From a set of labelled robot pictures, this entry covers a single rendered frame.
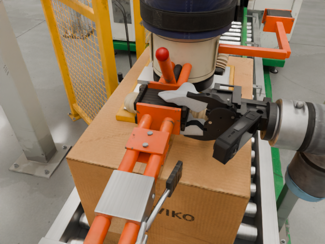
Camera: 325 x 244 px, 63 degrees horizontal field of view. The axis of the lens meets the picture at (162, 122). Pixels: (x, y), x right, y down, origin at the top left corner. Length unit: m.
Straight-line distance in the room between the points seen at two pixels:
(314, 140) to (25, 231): 1.53
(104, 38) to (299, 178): 0.95
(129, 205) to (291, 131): 0.29
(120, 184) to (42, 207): 1.43
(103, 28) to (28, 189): 1.13
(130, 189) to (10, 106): 1.43
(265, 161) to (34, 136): 1.33
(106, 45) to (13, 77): 0.57
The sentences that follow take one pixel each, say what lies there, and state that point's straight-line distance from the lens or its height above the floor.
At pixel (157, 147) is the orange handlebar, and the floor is 1.09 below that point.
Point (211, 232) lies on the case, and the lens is 0.69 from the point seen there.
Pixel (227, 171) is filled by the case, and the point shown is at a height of 0.95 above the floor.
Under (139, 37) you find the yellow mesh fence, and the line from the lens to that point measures 1.72.
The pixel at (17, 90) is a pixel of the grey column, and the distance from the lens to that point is 1.63.
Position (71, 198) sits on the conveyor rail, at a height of 0.59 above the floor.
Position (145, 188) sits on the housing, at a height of 1.09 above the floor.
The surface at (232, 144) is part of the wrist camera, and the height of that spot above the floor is 1.10.
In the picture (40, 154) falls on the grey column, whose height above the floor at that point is 0.11.
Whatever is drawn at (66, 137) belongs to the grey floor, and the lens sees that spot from 2.15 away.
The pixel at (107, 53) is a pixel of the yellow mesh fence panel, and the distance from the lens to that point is 1.27.
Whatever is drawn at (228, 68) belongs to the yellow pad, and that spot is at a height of 0.97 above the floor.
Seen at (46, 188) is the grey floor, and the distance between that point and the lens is 1.86.
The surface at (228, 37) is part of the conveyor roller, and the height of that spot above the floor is 0.54.
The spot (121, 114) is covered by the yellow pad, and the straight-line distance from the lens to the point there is 0.69.
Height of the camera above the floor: 1.39
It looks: 40 degrees down
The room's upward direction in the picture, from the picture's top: straight up
